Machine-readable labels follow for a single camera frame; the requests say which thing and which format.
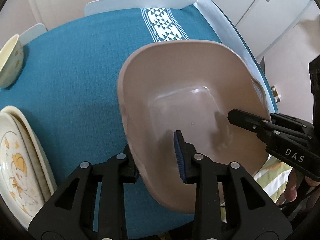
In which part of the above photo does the white duck cartoon plate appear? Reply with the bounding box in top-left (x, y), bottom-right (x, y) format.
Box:
top-left (1, 106), bottom-right (57, 229)

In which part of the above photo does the cream duck pattern bowl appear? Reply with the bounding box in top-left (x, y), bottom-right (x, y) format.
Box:
top-left (0, 34), bottom-right (24, 89)

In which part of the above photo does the person's right hand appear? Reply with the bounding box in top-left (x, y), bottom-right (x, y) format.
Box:
top-left (283, 169), bottom-right (319, 212)

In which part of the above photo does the teal patterned tablecloth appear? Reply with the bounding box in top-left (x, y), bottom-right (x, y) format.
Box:
top-left (1, 0), bottom-right (276, 238)

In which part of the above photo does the green striped bedding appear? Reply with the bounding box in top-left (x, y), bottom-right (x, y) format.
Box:
top-left (253, 155), bottom-right (292, 203)

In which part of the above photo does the beige square plastic bowl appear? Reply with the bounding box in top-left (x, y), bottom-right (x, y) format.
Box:
top-left (117, 40), bottom-right (271, 214)

